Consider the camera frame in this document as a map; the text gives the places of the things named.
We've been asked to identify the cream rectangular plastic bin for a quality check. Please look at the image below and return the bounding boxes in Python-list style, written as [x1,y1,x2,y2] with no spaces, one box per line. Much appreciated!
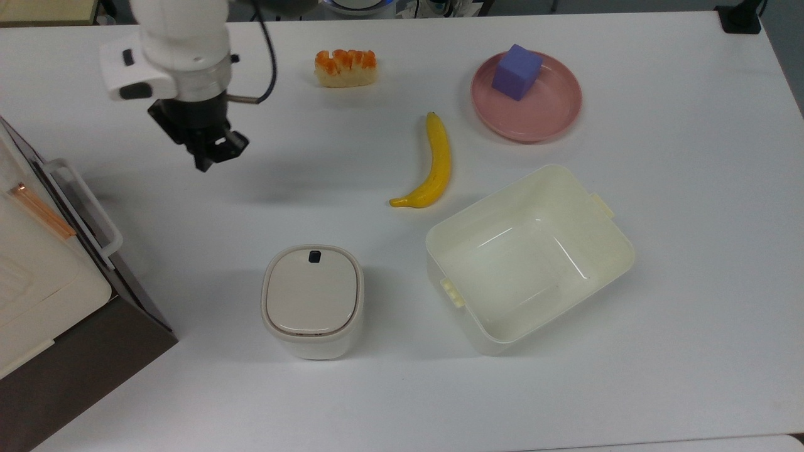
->
[425,164,636,357]

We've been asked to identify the purple cube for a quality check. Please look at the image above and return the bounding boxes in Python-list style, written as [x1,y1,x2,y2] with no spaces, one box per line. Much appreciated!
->
[491,44,543,102]

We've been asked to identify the black table clamp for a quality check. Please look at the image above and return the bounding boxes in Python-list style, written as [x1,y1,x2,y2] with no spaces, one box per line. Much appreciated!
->
[715,0,764,35]

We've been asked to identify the white round base blue ring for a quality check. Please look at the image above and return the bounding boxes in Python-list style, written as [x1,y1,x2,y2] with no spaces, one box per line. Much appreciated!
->
[322,0,398,17]

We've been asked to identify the wooden drawer with white handle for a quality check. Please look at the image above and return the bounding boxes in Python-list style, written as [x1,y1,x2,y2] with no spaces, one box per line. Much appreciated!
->
[0,116,124,272]

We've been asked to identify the small cream lidded trash can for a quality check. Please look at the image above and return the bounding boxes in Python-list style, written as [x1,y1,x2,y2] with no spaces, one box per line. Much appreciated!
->
[261,244,365,360]

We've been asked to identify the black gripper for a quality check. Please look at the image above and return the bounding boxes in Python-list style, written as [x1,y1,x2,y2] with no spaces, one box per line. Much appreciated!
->
[148,91,250,173]

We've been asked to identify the pink plastic plate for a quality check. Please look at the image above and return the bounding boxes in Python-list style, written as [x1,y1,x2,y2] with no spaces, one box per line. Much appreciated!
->
[471,50,583,144]

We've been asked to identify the yellow toy banana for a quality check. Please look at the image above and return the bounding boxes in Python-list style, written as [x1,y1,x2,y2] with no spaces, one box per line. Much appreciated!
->
[389,111,452,209]

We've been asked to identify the wooden board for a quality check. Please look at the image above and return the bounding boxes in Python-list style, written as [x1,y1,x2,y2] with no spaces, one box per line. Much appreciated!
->
[0,0,101,27]

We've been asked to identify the toy bread with orange glaze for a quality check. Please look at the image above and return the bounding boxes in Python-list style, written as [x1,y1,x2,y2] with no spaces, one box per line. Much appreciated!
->
[314,49,378,89]

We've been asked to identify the dark brown wooden cabinet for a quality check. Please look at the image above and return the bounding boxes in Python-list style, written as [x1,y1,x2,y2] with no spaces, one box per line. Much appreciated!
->
[0,251,179,452]

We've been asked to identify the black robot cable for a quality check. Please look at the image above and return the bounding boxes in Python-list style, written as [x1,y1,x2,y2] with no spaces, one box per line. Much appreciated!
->
[226,0,279,105]

